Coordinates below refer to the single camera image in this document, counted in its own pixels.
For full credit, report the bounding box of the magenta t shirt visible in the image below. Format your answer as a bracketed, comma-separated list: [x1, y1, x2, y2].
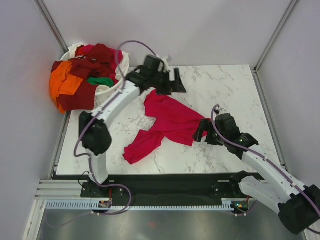
[123, 90, 205, 165]

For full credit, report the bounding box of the dark red t shirt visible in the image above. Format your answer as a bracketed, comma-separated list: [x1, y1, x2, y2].
[58, 43, 118, 111]

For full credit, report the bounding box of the white laundry basket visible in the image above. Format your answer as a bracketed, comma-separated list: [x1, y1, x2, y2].
[58, 43, 131, 111]

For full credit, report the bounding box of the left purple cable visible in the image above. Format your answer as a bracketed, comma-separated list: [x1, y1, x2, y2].
[73, 39, 161, 158]

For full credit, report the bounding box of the green t shirt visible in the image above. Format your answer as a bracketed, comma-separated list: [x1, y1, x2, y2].
[86, 77, 114, 88]

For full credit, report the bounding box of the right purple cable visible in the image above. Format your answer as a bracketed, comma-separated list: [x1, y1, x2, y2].
[211, 104, 320, 235]

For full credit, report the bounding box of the slotted cable duct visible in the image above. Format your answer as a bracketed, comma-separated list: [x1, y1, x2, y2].
[45, 199, 249, 213]

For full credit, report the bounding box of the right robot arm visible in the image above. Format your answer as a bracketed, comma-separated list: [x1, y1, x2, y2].
[193, 113, 320, 235]

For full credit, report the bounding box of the aluminium frame post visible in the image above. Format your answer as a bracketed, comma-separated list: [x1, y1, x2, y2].
[252, 0, 300, 75]
[34, 0, 68, 53]

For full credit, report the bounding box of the right aluminium frame post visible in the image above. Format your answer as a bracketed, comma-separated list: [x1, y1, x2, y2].
[252, 0, 300, 75]

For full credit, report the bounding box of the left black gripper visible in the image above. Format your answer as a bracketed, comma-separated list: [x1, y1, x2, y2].
[151, 69, 187, 97]

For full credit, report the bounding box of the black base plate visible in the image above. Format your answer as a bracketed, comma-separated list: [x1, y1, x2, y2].
[80, 173, 247, 206]

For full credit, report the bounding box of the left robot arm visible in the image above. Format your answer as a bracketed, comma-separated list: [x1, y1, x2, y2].
[76, 55, 186, 197]

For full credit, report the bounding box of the purple cable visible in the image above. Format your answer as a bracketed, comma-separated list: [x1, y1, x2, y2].
[73, 39, 161, 158]
[211, 104, 320, 235]

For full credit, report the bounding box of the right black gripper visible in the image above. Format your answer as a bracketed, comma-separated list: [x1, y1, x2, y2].
[191, 118, 228, 146]

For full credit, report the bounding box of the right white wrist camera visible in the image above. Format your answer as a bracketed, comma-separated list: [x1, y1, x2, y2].
[214, 105, 226, 115]

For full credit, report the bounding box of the orange t shirt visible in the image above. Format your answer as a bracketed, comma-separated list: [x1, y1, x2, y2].
[49, 60, 83, 114]

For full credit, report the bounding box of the left aluminium frame post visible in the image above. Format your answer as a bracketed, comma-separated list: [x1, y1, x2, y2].
[34, 0, 68, 53]

